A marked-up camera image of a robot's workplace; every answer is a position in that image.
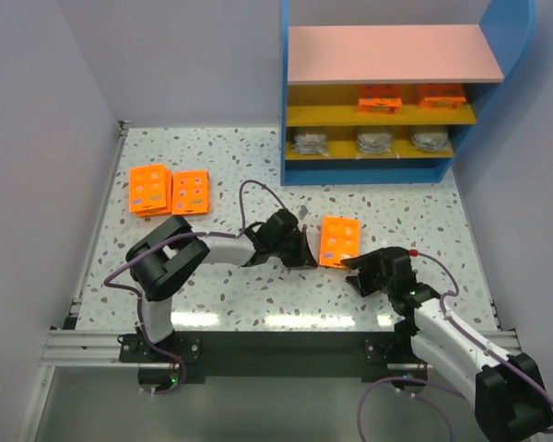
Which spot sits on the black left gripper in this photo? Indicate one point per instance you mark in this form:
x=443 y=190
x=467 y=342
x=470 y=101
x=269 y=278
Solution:
x=296 y=244

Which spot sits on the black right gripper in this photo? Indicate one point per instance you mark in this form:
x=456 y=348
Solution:
x=373 y=270

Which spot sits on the orange Scrub Daddy box top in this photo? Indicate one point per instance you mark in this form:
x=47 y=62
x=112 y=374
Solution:
x=339 y=241

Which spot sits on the orange scrub daddy box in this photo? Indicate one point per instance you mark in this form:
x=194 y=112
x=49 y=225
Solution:
x=190 y=192
x=339 y=241

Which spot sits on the bagged silver sponges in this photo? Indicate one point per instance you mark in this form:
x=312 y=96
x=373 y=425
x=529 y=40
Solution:
x=430 y=138
x=373 y=140
x=309 y=141

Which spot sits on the orange Scrub Mommy box bottom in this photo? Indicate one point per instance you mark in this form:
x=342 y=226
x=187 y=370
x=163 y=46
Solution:
x=386 y=99

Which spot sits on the orange scrub mommy box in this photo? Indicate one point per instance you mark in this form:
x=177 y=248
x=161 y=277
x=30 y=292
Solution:
x=441 y=96
x=386 y=99

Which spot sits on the orange Scrub Mommy box top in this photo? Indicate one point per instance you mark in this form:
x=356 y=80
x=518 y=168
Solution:
x=441 y=96

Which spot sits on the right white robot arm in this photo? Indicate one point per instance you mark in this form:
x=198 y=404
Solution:
x=506 y=391

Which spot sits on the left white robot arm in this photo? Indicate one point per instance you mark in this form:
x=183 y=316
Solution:
x=165 y=259

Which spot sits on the blue pink yellow shelf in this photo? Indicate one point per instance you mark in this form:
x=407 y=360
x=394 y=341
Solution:
x=323 y=66

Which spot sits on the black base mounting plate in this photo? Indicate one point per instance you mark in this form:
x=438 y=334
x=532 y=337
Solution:
x=368 y=356

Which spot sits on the orange Scrub Daddy box lower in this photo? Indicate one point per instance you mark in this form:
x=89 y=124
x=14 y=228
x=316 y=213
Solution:
x=190 y=192

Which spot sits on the orange sponge box far left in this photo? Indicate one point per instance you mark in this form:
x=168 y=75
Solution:
x=150 y=190

